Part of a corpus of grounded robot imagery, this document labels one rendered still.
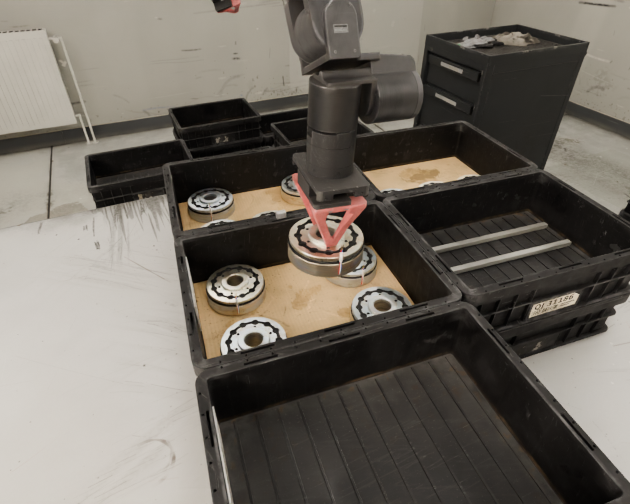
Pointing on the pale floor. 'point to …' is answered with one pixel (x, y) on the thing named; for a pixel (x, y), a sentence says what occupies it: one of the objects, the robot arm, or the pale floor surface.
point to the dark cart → (502, 86)
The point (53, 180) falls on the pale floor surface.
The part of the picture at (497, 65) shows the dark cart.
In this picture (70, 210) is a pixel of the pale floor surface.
